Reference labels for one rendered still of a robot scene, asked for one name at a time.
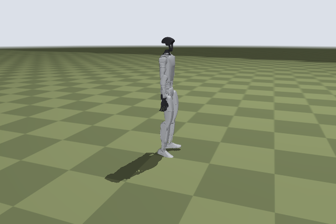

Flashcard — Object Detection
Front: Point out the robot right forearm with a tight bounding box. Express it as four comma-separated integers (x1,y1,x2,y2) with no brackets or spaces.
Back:
160,76,167,99

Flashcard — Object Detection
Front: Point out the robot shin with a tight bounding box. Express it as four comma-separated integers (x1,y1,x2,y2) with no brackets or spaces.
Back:
160,123,170,152
168,121,175,145

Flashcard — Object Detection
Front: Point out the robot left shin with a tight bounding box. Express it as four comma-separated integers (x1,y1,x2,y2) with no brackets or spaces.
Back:
168,121,175,145

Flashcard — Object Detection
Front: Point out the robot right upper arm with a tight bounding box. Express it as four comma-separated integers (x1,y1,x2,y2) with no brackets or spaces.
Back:
159,56,168,81

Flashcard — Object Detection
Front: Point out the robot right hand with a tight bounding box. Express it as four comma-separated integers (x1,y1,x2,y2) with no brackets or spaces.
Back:
160,94,169,112

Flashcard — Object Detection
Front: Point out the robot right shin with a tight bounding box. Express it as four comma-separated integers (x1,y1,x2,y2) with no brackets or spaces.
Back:
160,123,170,152

